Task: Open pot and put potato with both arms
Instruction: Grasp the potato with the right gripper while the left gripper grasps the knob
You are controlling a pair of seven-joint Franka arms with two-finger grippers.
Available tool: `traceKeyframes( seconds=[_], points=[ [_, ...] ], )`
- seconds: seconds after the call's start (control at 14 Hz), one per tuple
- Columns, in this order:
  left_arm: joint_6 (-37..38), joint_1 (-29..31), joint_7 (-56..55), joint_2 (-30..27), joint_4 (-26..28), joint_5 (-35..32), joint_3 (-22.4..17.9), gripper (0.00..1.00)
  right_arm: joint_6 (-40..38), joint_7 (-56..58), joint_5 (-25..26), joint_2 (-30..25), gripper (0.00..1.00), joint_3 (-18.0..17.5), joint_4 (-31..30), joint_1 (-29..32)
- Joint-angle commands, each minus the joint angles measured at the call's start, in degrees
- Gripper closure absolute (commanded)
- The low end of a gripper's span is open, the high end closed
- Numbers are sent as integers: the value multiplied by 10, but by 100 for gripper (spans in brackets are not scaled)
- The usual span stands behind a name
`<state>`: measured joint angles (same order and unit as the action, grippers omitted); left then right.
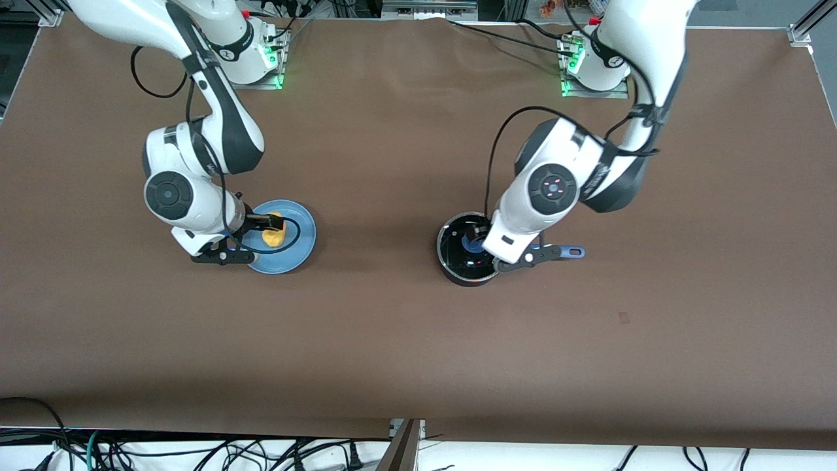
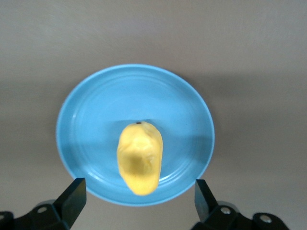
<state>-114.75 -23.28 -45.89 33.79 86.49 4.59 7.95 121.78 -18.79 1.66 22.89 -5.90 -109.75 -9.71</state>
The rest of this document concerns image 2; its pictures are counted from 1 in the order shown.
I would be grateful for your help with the yellow potato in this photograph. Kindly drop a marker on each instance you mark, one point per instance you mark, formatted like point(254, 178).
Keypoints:
point(140, 163)

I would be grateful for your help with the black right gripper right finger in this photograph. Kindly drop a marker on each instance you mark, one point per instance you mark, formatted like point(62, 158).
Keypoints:
point(206, 206)

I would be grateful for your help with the blue round plate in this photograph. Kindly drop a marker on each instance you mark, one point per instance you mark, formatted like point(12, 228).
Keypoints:
point(96, 119)

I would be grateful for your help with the brown table cover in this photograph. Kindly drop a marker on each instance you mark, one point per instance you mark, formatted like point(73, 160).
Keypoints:
point(153, 33)

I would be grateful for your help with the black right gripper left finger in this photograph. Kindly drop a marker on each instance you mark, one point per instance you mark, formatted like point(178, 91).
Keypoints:
point(69, 203)

